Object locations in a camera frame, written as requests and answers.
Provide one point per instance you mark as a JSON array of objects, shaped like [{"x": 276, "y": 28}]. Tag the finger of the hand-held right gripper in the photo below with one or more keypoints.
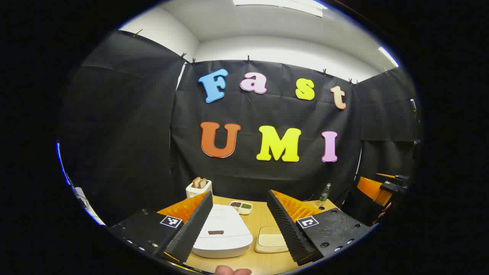
[
  {"x": 372, "y": 189},
  {"x": 397, "y": 185}
]

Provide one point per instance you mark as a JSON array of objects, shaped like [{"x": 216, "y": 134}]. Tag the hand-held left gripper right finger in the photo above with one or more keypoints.
[{"x": 286, "y": 229}]

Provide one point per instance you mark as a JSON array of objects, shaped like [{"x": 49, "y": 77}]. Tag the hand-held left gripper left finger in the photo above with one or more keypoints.
[{"x": 193, "y": 229}]

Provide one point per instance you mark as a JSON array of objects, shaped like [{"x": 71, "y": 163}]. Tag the clear box of rice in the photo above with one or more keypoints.
[{"x": 271, "y": 240}]

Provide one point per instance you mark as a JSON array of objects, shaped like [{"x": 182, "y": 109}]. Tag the white rice cooker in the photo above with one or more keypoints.
[{"x": 225, "y": 217}]

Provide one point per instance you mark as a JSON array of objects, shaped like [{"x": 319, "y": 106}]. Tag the white toaster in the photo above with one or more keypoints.
[{"x": 198, "y": 192}]

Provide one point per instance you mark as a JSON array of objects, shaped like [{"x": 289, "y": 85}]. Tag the toast slice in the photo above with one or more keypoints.
[
  {"x": 203, "y": 182},
  {"x": 196, "y": 182}
]

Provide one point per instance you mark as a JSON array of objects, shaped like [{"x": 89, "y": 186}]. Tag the green label water bottle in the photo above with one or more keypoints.
[{"x": 324, "y": 195}]

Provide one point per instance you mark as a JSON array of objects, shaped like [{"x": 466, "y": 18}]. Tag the white divided condiment dish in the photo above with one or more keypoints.
[{"x": 240, "y": 207}]

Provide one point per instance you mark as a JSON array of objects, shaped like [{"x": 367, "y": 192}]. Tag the white panel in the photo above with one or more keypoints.
[{"x": 86, "y": 206}]

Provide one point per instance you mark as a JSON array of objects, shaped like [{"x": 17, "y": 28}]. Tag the black backdrop cloth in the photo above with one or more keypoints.
[{"x": 248, "y": 110}]

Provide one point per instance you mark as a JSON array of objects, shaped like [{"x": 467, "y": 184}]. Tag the small ceiling light panel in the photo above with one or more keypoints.
[{"x": 389, "y": 56}]

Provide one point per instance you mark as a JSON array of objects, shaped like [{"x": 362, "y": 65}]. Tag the long ceiling light panel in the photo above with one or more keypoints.
[{"x": 282, "y": 5}]

